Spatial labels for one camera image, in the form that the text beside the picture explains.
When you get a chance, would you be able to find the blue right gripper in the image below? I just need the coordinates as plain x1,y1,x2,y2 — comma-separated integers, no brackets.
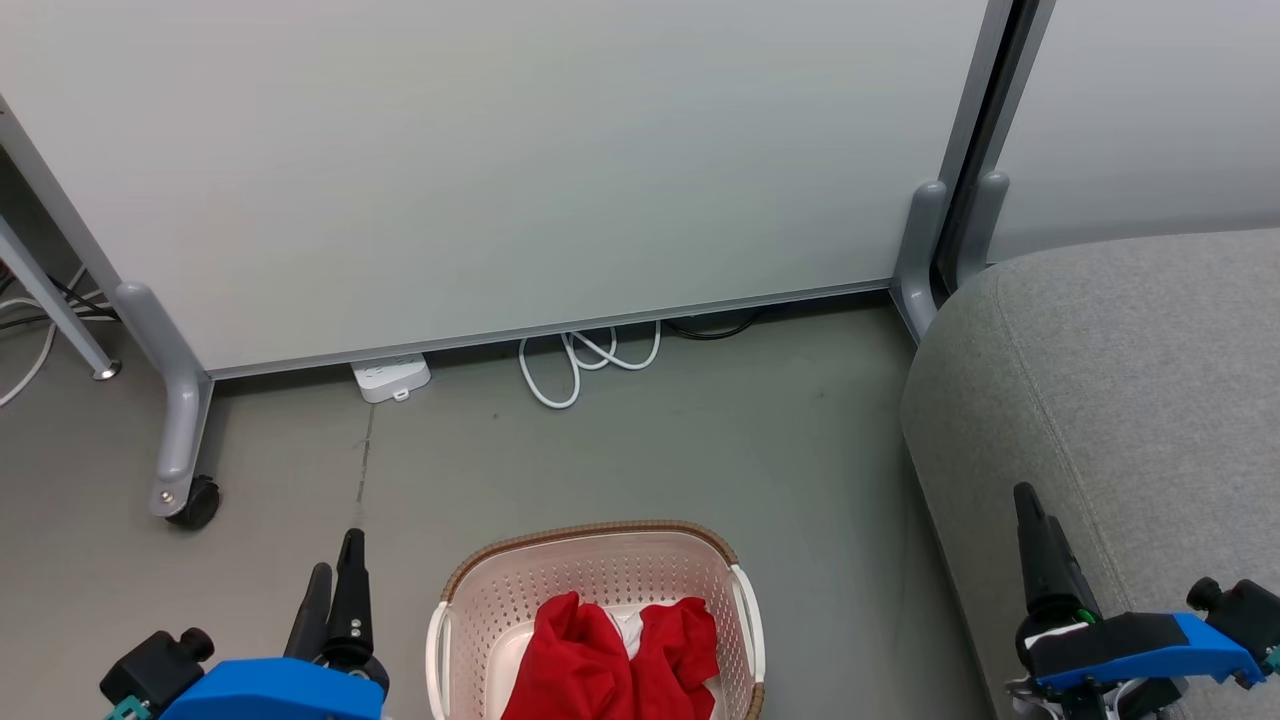
1013,483,1268,695

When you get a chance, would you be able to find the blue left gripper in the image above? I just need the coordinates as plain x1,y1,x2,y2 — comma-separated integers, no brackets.
158,528,391,720

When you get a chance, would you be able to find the red cloth garment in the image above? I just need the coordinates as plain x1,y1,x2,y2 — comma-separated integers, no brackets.
628,597,721,720
500,591,638,720

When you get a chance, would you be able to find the grey fabric sofa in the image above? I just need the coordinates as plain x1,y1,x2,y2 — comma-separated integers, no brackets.
900,228,1280,720

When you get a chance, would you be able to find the white cloth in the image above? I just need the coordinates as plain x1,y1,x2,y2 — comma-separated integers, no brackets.
605,603,647,661

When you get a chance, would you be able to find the white power strip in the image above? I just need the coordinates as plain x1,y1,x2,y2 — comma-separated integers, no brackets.
350,352,433,404

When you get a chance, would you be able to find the grey partition leg with caster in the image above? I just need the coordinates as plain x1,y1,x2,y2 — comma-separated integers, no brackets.
113,282,222,531

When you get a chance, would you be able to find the white plastic laundry basket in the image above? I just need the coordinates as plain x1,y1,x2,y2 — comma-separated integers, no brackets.
425,520,767,720

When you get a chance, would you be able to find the grey metal table leg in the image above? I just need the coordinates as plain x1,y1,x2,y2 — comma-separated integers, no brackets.
0,215,123,382

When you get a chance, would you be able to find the narrow white partition panel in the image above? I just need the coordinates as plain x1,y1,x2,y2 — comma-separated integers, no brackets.
955,0,1280,291

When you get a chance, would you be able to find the large white partition panel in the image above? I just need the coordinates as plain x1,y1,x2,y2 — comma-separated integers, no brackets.
0,0,1016,381

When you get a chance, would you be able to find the coiled white power cable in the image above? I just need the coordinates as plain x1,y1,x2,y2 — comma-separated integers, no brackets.
517,320,663,410

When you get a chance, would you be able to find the white floor cable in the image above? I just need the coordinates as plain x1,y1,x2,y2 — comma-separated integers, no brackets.
0,265,91,409

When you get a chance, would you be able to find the black floor cables bundle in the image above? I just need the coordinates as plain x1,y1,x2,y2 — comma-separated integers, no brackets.
0,272,118,332

